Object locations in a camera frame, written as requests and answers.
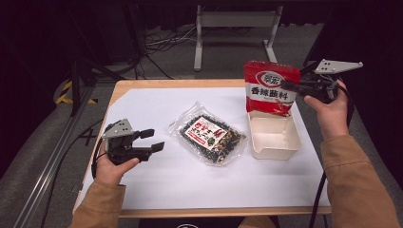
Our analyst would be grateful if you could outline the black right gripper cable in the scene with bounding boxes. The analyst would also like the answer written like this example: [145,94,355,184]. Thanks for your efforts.
[308,84,355,228]

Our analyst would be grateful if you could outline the bundle of floor cables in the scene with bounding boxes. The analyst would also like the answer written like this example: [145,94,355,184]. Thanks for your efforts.
[134,25,199,81]

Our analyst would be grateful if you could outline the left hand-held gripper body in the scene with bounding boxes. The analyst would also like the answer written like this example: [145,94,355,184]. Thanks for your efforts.
[101,118,154,166]

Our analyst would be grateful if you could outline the aluminium floor rail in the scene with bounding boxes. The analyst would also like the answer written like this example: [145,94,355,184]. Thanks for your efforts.
[12,85,96,228]

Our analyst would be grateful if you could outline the clear dried seaweed packet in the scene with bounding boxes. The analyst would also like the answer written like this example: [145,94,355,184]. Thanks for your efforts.
[166,101,249,167]

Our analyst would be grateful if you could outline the white metal stand frame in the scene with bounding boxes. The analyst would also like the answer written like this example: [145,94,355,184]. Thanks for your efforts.
[193,4,284,72]

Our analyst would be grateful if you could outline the red seasoning packet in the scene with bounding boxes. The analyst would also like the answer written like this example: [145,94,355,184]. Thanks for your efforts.
[242,60,301,118]

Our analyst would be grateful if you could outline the person's right hand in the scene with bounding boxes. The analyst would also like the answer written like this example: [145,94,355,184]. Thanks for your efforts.
[303,79,350,141]

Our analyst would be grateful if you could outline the person's left hand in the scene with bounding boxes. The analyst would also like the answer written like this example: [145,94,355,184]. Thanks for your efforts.
[94,148,141,187]

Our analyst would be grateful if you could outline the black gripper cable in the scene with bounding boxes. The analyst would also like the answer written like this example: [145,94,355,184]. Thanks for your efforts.
[90,139,107,179]
[308,84,355,228]

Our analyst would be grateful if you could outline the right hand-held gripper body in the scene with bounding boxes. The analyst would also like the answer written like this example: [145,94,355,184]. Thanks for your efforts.
[297,58,364,105]

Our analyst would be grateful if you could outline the yellow black hazard tape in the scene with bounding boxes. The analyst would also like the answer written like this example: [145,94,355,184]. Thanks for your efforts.
[55,80,99,105]

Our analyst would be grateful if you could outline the white table sheet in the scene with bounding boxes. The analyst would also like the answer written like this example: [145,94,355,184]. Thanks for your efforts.
[75,86,332,211]

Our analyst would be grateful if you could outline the black metal stand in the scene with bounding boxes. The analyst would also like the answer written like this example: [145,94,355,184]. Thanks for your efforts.
[299,60,321,77]
[69,56,126,118]

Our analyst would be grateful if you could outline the cream divided plastic box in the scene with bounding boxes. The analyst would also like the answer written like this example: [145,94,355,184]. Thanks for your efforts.
[246,108,302,161]

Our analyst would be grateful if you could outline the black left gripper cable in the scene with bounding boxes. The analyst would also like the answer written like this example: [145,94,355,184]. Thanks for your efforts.
[90,139,107,179]

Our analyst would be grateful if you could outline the black floor cable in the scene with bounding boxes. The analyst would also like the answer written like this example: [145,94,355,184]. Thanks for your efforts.
[39,118,105,228]

